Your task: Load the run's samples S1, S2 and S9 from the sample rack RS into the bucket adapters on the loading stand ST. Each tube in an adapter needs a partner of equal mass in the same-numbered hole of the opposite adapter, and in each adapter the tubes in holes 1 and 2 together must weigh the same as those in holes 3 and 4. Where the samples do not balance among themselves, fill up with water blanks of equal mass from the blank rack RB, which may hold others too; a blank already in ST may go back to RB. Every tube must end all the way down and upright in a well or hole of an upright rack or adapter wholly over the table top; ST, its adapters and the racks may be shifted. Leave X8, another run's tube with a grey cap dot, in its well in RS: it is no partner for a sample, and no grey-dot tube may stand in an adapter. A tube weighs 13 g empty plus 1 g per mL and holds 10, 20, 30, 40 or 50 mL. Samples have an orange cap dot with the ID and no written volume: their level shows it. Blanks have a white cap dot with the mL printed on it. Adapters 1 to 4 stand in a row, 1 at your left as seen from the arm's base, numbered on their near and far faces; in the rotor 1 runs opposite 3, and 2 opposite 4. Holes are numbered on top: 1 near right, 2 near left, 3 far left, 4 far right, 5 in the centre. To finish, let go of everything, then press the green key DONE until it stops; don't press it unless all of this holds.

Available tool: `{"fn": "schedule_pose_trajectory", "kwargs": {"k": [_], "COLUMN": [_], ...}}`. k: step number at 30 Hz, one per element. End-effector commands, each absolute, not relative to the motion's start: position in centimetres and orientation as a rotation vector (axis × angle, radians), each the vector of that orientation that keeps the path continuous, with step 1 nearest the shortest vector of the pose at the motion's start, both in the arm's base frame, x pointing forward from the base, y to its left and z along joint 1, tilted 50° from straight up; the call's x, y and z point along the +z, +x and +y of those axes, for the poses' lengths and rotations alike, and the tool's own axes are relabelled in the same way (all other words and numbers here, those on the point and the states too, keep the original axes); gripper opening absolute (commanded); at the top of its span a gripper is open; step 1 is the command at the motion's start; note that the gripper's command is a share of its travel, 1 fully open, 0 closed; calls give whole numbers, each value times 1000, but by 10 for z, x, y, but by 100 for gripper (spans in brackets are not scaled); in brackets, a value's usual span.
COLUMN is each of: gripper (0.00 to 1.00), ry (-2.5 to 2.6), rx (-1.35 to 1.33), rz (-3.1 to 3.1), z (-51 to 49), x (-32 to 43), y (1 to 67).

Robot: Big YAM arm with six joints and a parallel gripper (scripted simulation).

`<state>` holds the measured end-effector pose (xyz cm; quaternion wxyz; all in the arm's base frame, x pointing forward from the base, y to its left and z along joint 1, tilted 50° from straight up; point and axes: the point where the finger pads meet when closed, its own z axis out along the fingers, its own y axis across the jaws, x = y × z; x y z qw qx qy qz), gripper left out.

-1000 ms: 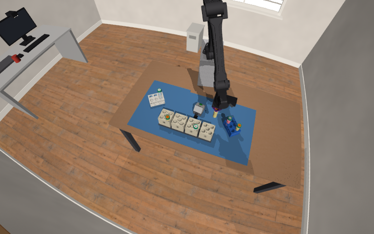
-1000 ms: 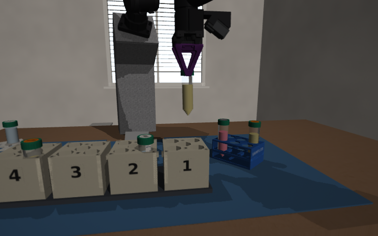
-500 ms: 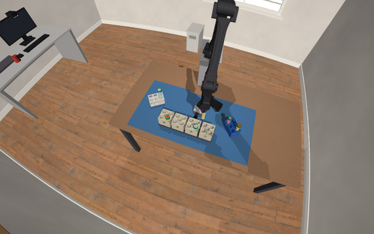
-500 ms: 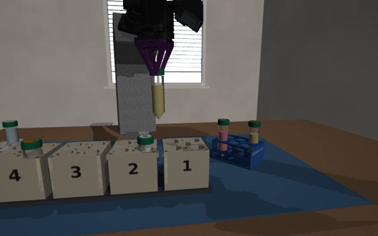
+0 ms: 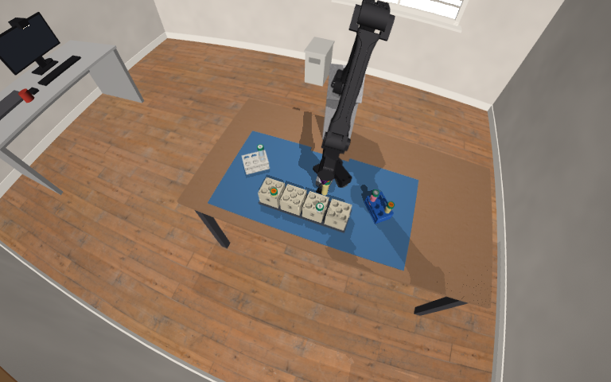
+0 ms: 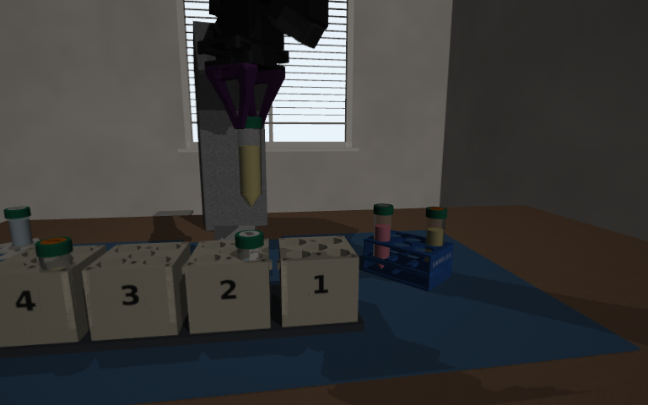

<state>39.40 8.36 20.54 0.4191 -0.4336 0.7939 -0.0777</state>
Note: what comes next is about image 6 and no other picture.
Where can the blue tube rack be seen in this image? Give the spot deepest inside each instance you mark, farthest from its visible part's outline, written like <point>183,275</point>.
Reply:
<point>406,270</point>

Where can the white tube rack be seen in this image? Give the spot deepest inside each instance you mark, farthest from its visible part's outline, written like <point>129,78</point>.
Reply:
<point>11,250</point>

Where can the blue bench mat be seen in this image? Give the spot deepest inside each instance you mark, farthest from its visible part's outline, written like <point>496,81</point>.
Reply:
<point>482,316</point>

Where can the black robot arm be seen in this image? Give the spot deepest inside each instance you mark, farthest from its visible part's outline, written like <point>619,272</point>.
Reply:
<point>303,20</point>

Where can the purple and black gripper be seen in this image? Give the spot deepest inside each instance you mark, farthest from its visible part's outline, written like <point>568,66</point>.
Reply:
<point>252,63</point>

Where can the test tube with pink liquid and green cap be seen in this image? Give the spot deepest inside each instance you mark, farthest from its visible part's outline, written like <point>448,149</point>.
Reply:
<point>382,228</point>

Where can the white box with done label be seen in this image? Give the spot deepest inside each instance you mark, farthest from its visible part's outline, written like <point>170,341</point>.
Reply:
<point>228,232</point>

